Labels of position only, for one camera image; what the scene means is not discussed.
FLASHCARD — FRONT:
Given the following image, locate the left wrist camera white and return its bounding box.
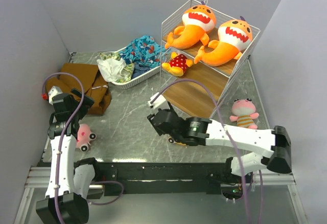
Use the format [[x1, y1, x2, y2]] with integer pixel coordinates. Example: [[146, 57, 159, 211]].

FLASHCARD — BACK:
[[41, 86, 63, 105]]

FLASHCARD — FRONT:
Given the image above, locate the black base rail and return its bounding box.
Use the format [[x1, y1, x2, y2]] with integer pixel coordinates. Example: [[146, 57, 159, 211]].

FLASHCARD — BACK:
[[94, 162, 241, 196]]

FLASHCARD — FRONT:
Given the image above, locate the blue patterned cloth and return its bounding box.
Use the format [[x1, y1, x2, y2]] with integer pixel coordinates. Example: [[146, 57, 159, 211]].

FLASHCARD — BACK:
[[119, 35, 164, 79]]

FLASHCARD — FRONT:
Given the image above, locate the white laundry basket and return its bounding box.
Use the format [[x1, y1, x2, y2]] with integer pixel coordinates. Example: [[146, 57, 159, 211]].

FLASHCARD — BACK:
[[112, 49, 172, 90]]

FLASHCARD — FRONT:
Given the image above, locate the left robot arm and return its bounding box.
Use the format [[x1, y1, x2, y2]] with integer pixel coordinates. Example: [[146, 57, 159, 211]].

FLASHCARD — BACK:
[[36, 86, 102, 223]]

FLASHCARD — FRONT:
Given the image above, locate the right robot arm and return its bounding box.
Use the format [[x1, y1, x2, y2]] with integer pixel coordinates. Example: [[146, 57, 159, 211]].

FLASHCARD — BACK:
[[147, 108, 292, 183]]

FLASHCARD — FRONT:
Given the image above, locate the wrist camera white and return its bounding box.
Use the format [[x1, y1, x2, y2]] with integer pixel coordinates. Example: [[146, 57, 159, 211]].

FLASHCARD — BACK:
[[41, 86, 63, 105], [148, 92, 170, 112]]

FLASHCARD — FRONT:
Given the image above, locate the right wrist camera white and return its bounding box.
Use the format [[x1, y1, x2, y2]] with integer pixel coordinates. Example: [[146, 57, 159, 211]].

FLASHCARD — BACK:
[[148, 92, 170, 112]]

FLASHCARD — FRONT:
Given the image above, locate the pink frog plush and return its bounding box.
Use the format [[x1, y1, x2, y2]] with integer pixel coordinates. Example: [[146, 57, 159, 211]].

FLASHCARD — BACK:
[[229, 98, 259, 129], [76, 124, 97, 152]]

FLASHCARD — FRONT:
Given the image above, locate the brown garment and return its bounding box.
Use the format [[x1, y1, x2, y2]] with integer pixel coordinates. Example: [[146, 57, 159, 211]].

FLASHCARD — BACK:
[[45, 63, 111, 115]]

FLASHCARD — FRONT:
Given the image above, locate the white wire wooden shelf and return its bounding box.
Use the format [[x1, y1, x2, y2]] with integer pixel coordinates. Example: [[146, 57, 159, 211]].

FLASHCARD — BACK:
[[160, 0, 260, 118]]

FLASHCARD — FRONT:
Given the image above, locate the yellow frog plush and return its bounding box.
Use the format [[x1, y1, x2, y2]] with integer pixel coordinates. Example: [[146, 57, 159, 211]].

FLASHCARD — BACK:
[[168, 137, 186, 146], [161, 52, 194, 77]]

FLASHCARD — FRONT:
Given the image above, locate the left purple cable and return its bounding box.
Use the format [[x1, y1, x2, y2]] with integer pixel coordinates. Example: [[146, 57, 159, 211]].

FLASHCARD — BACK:
[[42, 72, 85, 224]]

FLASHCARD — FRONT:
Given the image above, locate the white green cloth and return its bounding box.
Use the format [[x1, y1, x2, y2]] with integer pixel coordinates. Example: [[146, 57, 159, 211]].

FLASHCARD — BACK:
[[97, 52, 135, 83]]

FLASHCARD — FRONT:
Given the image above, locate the large orange shark plush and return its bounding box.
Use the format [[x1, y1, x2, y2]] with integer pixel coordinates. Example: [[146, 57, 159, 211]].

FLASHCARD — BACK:
[[165, 1, 217, 50]]

